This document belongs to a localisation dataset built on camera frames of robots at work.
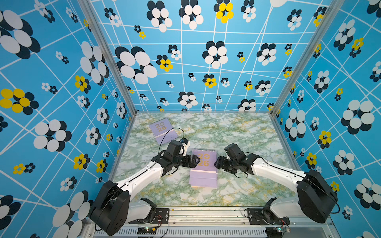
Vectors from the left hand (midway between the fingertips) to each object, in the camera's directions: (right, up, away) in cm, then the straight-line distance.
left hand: (195, 158), depth 83 cm
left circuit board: (-24, -33, -11) cm, 43 cm away
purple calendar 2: (+5, -10, 0) cm, 11 cm away
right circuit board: (+38, -31, -15) cm, 51 cm away
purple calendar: (-26, +16, +25) cm, 40 cm away
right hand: (+14, -5, +2) cm, 15 cm away
